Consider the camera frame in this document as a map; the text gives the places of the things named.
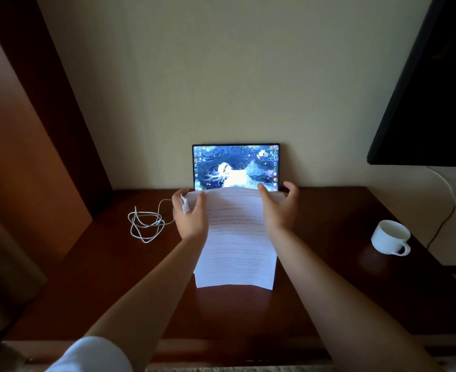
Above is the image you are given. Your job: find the person's left hand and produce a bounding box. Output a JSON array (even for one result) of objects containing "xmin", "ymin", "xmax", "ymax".
[{"xmin": 172, "ymin": 188, "xmax": 209, "ymax": 243}]

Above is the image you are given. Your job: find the person's right hand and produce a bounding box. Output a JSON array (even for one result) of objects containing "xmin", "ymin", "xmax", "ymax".
[{"xmin": 257, "ymin": 181, "xmax": 300, "ymax": 233}]

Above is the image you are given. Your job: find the white charger cable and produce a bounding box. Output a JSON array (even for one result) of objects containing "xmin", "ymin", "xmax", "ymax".
[{"xmin": 128, "ymin": 195, "xmax": 190, "ymax": 244}]

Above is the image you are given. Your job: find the white printed paper sheet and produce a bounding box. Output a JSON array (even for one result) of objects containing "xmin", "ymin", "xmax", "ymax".
[{"xmin": 184, "ymin": 187, "xmax": 287, "ymax": 291}]

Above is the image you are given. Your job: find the person's right forearm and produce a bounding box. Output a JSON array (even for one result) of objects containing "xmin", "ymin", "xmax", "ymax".
[{"xmin": 267, "ymin": 224, "xmax": 442, "ymax": 372}]

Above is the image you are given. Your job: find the person's left forearm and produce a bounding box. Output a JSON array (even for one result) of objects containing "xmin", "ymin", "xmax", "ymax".
[{"xmin": 84, "ymin": 230, "xmax": 209, "ymax": 372}]

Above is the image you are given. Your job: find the laptop with blue wallpaper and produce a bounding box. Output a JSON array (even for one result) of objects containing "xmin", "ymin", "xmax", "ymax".
[{"xmin": 192, "ymin": 143, "xmax": 280, "ymax": 192}]

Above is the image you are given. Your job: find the white ceramic cup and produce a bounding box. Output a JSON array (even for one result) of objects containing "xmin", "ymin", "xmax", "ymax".
[{"xmin": 371, "ymin": 219, "xmax": 412, "ymax": 257}]

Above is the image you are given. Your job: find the dark brown wooden panel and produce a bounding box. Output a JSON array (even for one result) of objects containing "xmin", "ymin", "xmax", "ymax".
[{"xmin": 0, "ymin": 0, "xmax": 115, "ymax": 218}]

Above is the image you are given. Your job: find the orange wooden cabinet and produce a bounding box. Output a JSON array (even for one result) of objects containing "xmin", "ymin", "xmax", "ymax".
[{"xmin": 0, "ymin": 7, "xmax": 93, "ymax": 269}]

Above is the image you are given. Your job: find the white sleeve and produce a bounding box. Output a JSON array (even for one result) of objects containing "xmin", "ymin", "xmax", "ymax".
[{"xmin": 44, "ymin": 336, "xmax": 134, "ymax": 372}]

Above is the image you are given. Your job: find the black flat television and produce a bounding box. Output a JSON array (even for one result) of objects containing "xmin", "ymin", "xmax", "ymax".
[{"xmin": 367, "ymin": 0, "xmax": 456, "ymax": 167}]

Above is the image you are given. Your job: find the white wall cable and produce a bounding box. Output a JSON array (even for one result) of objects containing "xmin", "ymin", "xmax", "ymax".
[{"xmin": 427, "ymin": 166, "xmax": 456, "ymax": 207}]

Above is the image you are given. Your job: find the black wall cable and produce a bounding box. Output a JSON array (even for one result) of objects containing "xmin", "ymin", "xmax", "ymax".
[{"xmin": 426, "ymin": 183, "xmax": 456, "ymax": 251}]

